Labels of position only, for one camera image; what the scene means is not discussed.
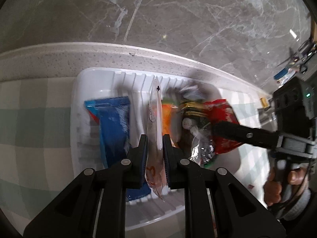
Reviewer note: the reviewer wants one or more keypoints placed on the green white checked cloth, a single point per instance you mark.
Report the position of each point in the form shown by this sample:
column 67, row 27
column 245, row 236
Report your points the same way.
column 37, row 129

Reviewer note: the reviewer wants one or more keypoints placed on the blue utensil holder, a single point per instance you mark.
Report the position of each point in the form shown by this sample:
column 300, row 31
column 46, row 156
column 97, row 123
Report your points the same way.
column 284, row 75

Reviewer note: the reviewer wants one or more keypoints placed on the person's right hand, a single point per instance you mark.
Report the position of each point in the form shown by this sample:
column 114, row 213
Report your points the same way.
column 272, row 191

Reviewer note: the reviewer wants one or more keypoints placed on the yellow sponge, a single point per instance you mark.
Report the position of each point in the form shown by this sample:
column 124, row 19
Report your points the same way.
column 264, row 102

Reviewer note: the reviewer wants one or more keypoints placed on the white blue snack packet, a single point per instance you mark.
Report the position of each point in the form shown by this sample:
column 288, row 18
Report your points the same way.
column 189, row 91

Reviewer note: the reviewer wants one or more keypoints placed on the clear snack packet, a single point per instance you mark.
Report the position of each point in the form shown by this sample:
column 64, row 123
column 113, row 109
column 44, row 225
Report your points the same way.
column 154, row 129

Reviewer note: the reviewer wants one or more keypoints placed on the clear dark packet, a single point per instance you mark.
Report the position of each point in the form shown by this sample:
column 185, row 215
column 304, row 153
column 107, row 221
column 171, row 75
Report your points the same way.
column 203, row 151

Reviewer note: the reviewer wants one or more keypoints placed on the white plastic tray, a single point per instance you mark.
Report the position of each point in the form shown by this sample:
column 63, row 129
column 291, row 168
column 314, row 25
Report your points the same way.
column 99, row 84

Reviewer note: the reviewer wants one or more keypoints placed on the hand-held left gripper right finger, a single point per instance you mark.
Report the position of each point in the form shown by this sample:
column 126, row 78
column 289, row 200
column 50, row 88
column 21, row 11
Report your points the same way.
column 167, row 163

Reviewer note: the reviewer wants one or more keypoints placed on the large red snack packet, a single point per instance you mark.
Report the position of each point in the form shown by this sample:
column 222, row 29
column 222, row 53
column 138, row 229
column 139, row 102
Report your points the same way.
column 223, row 111

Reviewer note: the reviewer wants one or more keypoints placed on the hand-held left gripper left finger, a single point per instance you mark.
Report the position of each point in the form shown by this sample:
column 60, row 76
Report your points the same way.
column 142, row 163

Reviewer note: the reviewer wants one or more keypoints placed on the gold snack packet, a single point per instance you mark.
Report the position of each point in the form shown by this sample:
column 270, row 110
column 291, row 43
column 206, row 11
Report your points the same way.
column 194, row 110

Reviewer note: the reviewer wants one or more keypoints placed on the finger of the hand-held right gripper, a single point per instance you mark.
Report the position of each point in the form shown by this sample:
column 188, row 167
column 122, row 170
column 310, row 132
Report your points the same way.
column 247, row 135

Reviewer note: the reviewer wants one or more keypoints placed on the small orange snack packet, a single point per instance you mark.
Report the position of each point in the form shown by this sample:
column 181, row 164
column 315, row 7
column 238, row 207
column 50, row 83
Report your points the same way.
column 168, row 119

